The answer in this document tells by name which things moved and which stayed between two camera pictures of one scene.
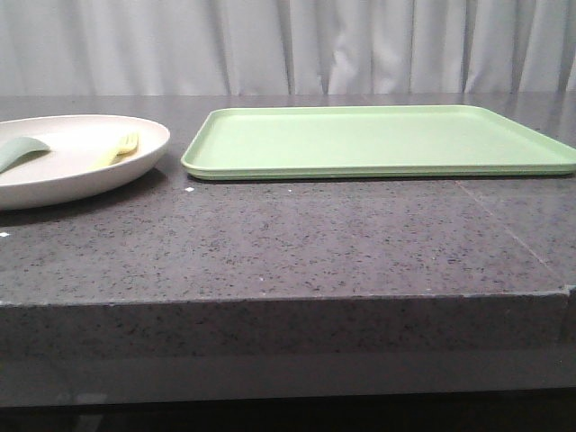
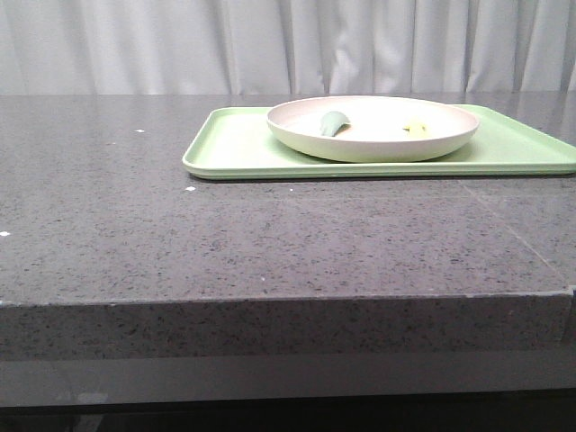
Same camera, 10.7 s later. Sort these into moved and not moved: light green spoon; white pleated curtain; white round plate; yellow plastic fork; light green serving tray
Moved: light green spoon; white round plate; yellow plastic fork
Not moved: light green serving tray; white pleated curtain
